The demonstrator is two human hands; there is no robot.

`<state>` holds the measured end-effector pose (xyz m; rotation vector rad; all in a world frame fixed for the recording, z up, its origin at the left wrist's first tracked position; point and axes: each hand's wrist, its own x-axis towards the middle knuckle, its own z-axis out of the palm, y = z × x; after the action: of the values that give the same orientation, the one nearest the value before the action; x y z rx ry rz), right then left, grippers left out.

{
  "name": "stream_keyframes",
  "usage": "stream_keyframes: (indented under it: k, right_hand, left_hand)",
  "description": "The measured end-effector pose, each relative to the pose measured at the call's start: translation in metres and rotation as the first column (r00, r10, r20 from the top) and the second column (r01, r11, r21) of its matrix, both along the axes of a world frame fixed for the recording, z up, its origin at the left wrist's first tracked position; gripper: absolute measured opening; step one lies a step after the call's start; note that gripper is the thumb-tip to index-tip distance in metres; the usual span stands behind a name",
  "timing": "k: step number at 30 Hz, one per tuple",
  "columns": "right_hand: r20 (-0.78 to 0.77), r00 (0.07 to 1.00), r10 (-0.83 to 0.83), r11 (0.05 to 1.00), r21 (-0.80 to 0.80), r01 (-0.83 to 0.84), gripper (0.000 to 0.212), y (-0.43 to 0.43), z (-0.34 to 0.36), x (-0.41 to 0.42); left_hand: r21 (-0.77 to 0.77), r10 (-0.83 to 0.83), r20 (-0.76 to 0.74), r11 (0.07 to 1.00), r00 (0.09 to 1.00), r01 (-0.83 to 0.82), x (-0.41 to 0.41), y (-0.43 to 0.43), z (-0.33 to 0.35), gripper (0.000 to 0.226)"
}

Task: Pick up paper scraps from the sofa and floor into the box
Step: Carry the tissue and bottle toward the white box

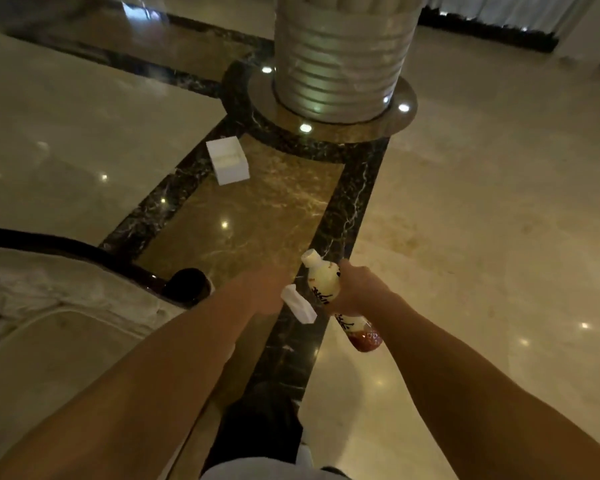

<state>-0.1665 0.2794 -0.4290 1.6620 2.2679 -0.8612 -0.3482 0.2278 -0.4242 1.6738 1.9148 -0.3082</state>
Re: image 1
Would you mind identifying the round marble column base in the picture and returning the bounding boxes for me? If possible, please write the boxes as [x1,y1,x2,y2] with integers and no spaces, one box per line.
[222,59,419,147]

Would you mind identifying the white curtain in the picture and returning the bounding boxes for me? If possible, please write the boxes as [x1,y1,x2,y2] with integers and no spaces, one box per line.
[424,0,600,36]

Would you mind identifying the person's white shirt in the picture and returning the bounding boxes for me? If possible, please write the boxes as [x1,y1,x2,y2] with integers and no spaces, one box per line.
[203,445,352,480]

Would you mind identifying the plastic bottle with red drink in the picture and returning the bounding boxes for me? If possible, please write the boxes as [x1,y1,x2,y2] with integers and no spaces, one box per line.
[300,249,384,354]

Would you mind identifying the person's black trousers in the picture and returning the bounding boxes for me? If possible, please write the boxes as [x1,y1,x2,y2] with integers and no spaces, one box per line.
[200,390,307,476]

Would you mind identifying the ribbed metal column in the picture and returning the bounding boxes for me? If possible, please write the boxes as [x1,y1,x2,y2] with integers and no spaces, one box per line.
[272,0,424,125]

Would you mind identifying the person's right hand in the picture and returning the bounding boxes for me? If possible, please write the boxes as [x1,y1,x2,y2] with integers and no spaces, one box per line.
[325,259,400,320]

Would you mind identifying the dark curtain base ledge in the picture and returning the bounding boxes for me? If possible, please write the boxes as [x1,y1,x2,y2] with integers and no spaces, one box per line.
[418,6,561,54]

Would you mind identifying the person's left hand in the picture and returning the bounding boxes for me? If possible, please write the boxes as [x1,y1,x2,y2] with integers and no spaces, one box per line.
[232,265,294,321]

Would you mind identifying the person's right forearm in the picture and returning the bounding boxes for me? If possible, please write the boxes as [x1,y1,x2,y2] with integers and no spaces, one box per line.
[362,291,600,480]

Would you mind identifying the white tissue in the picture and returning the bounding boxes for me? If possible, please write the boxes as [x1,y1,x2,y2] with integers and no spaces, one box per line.
[280,284,318,325]

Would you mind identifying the dark wooden armchair frame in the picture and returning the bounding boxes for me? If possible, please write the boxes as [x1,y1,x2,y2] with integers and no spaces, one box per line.
[0,224,214,309]

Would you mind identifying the white cardboard box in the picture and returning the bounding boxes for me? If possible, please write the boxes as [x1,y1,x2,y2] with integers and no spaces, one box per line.
[205,136,251,187]

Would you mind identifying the person's left forearm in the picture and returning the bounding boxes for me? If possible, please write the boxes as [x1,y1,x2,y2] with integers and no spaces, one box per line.
[0,282,261,480]

